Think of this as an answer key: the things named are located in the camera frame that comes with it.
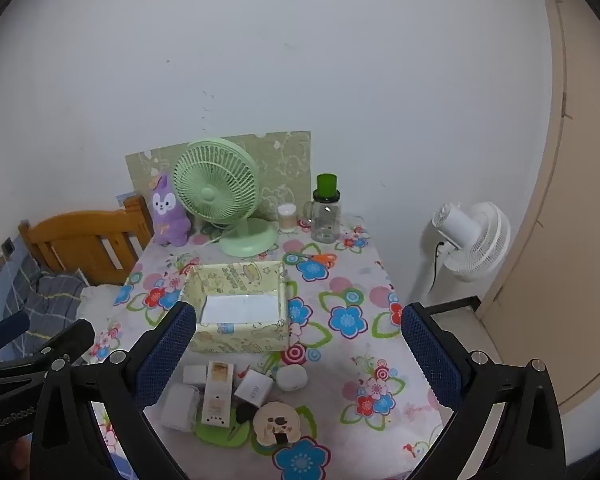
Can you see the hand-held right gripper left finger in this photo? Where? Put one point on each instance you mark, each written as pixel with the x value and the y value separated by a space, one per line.
pixel 167 355

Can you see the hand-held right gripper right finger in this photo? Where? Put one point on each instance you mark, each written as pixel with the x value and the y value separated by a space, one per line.
pixel 430 355

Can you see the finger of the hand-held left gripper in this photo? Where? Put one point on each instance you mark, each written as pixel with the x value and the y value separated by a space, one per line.
pixel 5 330
pixel 55 342

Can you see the small white cube plug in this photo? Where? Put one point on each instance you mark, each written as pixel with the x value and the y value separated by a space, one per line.
pixel 194 375

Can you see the grey remote control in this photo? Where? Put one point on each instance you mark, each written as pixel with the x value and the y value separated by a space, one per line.
pixel 217 400

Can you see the yellow patterned cardboard box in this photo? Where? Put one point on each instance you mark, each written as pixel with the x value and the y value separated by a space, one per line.
pixel 240 337

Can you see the white charger brick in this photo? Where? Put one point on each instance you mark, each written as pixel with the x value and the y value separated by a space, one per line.
pixel 254 387

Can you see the green rounded box lid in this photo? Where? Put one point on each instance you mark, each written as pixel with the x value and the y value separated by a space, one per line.
pixel 215 435

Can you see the small black object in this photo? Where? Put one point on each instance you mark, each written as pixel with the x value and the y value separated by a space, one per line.
pixel 244 412

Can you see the round beige cartoon coaster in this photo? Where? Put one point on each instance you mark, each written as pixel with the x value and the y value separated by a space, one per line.
pixel 275 417

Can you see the grey ball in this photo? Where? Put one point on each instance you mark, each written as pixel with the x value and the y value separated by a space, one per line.
pixel 291 379

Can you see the grey plaid blanket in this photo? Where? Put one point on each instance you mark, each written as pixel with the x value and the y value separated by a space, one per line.
pixel 50 300

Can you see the white cloth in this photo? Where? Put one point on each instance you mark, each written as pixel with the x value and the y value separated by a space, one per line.
pixel 100 300

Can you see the wooden bed headboard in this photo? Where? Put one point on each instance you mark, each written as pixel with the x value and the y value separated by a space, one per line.
pixel 80 240

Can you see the floral tablecloth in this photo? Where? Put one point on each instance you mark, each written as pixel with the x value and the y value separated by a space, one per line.
pixel 350 280

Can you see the white standing fan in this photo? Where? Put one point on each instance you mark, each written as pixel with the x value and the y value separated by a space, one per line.
pixel 475 240

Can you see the purple plush toy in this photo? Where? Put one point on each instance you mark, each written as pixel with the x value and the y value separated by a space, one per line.
pixel 170 220

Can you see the green desk fan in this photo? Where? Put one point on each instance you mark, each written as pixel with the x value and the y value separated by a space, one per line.
pixel 215 195

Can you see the glass jar mug green cap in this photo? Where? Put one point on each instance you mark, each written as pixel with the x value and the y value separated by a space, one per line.
pixel 325 220

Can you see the cotton swab container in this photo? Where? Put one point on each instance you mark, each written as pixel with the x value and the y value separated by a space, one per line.
pixel 287 220

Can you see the green patterned paper sheet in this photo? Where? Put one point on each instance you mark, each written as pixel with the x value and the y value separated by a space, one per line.
pixel 285 170

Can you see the beige wooden door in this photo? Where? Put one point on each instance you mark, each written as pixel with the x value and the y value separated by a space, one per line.
pixel 580 185

